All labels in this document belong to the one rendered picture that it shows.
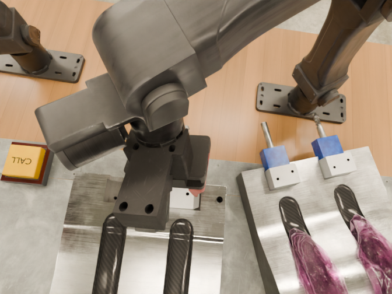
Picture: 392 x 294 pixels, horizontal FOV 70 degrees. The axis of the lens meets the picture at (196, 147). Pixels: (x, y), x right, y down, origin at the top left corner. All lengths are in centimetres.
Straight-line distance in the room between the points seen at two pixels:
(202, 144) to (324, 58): 22
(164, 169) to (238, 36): 14
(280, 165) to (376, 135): 27
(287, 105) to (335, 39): 27
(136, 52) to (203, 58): 5
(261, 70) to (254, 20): 48
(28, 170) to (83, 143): 35
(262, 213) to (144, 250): 21
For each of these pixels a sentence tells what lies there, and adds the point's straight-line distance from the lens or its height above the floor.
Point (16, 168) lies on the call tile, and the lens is 63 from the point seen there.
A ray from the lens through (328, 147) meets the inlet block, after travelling 59.
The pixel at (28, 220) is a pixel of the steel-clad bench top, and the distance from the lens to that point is 64.
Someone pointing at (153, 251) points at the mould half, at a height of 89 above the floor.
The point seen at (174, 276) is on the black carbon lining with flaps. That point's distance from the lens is 49.
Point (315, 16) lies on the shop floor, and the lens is 202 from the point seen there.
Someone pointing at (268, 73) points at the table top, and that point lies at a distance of 70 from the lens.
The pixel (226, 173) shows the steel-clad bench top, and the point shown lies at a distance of 58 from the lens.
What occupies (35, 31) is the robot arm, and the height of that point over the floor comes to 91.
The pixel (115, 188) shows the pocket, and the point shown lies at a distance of 52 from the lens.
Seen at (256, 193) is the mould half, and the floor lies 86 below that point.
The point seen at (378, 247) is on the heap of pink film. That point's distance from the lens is 56.
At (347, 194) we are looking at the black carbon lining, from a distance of 60.
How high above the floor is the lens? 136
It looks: 73 degrees down
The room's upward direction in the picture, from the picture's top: 8 degrees clockwise
